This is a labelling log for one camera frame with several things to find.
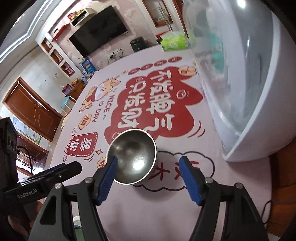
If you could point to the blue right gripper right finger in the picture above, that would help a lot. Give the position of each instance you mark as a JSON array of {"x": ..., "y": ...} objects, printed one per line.
[{"x": 193, "y": 179}]

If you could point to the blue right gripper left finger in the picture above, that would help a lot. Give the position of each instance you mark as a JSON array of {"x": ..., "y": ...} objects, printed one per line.
[{"x": 104, "y": 178}]

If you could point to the person's left hand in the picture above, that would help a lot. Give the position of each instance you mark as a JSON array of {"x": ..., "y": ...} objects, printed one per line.
[{"x": 23, "y": 217}]

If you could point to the small stainless steel bowl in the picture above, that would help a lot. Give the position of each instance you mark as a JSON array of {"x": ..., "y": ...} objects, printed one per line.
[{"x": 136, "y": 153}]

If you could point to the green plate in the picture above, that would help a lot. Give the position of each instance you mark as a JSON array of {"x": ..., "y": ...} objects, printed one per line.
[{"x": 77, "y": 227}]

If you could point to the brown wooden door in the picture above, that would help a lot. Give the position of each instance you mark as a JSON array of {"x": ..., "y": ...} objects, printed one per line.
[{"x": 22, "y": 101}]

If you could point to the light blue round stool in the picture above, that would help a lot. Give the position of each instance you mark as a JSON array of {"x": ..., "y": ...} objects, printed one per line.
[{"x": 67, "y": 104}]

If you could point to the printed white red tablecloth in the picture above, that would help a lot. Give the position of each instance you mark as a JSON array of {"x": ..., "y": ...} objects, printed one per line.
[{"x": 159, "y": 92}]

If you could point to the wooden low cabinet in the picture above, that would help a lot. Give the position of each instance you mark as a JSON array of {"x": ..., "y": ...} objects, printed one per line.
[{"x": 77, "y": 87}]

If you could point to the white clear-lid sterilizer box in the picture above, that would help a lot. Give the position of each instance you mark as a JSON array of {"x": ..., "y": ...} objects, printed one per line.
[{"x": 245, "y": 59}]

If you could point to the green tissue pack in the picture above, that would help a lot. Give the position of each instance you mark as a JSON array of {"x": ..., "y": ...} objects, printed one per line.
[{"x": 174, "y": 40}]

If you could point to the dark green air fryer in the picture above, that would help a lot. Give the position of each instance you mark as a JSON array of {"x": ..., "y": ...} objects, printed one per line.
[{"x": 138, "y": 44}]

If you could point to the black television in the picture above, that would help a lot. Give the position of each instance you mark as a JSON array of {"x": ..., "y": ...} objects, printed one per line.
[{"x": 99, "y": 30}]

